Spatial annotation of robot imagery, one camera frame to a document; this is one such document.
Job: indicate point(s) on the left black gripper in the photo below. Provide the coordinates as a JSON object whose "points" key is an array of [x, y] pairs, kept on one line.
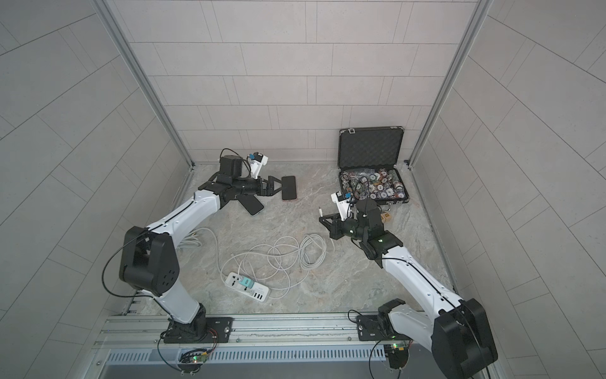
{"points": [[258, 184]]}

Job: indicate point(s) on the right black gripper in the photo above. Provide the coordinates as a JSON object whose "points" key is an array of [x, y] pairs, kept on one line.
{"points": [[334, 233]]}

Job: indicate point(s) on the black smartphone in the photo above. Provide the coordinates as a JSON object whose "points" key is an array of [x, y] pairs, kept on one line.
{"points": [[289, 188]]}

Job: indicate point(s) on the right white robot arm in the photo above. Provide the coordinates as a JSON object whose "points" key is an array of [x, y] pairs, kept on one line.
{"points": [[454, 330]]}

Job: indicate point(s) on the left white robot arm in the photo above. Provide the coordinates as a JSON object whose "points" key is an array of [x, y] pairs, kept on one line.
{"points": [[149, 262]]}

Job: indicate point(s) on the black poker chip case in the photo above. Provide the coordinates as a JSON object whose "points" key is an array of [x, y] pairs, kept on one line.
{"points": [[367, 158]]}

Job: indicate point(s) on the white power strip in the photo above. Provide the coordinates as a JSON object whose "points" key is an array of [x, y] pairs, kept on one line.
{"points": [[258, 292]]}

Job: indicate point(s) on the teal charger adapter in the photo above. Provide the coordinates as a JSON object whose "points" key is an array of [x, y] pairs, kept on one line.
{"points": [[246, 282]]}

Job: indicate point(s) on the right green circuit board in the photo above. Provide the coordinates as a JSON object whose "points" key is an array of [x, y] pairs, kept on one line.
{"points": [[396, 355]]}

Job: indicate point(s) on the green circuit board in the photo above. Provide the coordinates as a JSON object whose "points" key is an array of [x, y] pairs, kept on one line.
{"points": [[396, 355], [190, 362]]}

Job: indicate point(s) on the left green circuit board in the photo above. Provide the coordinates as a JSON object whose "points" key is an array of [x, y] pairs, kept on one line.
{"points": [[190, 362]]}

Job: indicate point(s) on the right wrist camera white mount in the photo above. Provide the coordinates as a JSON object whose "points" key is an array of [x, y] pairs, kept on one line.
{"points": [[343, 203]]}

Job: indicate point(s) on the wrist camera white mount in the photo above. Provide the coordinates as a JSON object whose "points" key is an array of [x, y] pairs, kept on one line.
{"points": [[256, 162], [343, 203]]}

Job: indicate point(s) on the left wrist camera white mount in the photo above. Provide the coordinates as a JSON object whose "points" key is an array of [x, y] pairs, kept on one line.
{"points": [[256, 162]]}

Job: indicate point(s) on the aluminium mounting rail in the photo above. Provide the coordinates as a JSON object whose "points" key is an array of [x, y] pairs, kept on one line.
{"points": [[247, 329]]}

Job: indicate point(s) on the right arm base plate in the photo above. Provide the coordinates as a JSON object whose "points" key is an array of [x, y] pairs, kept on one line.
{"points": [[369, 329]]}

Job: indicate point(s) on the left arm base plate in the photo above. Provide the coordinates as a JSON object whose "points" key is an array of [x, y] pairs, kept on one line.
{"points": [[203, 330]]}

